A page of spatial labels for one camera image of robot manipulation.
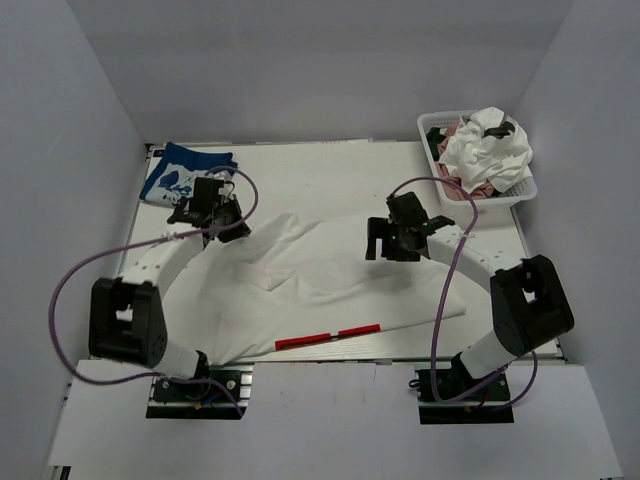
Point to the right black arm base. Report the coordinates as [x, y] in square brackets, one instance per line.
[461, 403]

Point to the pink t shirt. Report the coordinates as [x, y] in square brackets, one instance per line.
[452, 190]

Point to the dark green t shirt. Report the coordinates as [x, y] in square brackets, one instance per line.
[435, 138]

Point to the white plastic laundry basket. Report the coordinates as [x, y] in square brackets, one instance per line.
[523, 190]

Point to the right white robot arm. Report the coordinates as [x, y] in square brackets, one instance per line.
[529, 306]

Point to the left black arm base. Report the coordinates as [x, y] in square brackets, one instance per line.
[175, 401]

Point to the white red print t shirt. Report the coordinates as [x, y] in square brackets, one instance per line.
[289, 279]

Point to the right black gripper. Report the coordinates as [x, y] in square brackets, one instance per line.
[379, 228]

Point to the folded blue t shirt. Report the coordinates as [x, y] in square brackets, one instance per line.
[173, 178]

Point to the white black print t shirt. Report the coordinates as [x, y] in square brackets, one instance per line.
[487, 152]

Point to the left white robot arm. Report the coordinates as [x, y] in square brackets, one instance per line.
[127, 321]

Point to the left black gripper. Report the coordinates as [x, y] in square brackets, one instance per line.
[241, 230]

